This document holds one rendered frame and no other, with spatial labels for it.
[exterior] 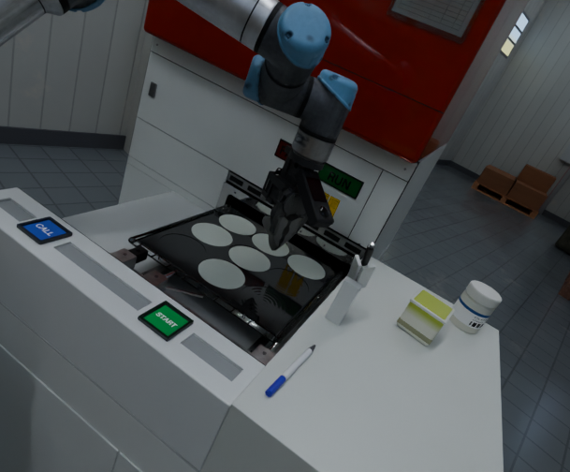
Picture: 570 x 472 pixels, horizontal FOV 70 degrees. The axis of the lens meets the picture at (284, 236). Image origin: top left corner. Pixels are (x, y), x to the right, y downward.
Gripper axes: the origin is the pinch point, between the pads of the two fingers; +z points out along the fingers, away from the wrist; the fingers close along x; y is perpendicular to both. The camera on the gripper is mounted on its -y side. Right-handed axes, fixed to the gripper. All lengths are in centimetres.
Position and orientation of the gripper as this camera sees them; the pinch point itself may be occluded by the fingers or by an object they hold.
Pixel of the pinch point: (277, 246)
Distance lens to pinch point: 85.6
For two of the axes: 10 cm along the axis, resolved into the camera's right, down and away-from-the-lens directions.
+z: -3.6, 8.3, 4.3
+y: -5.3, -5.6, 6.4
